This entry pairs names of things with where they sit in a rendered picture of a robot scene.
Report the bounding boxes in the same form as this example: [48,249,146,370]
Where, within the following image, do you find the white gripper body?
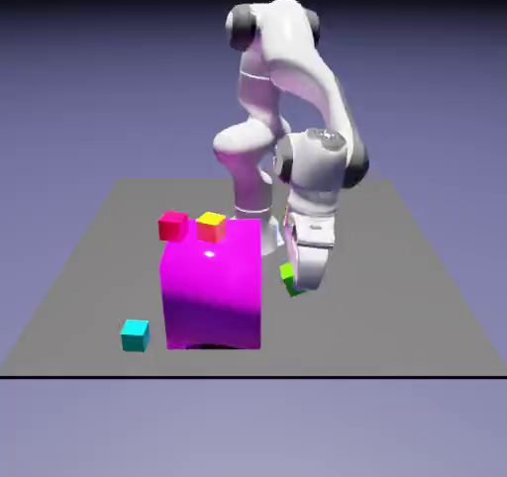
[284,212,337,291]

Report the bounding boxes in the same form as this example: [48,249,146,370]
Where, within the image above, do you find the small green cube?
[278,261,309,299]

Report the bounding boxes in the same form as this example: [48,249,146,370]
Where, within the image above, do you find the small yellow cube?
[195,211,228,244]

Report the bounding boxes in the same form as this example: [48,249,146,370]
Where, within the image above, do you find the small red cube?
[156,210,190,243]

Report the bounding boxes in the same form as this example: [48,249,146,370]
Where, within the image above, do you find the small cyan cube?
[120,319,151,354]

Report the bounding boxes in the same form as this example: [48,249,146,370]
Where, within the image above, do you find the large magenta box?
[158,217,262,351]

